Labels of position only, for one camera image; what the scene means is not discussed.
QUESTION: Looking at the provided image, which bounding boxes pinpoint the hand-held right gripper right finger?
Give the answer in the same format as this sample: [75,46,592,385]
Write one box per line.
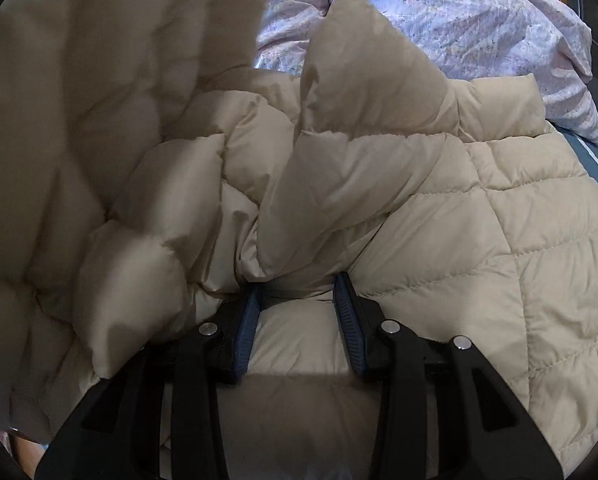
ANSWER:
[331,271,564,480]

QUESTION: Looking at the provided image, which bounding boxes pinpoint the beige quilted down jacket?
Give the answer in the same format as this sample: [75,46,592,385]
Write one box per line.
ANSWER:
[0,0,598,480]

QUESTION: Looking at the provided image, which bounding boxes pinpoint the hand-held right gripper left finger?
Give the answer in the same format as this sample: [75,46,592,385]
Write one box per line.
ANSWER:
[34,285,265,480]

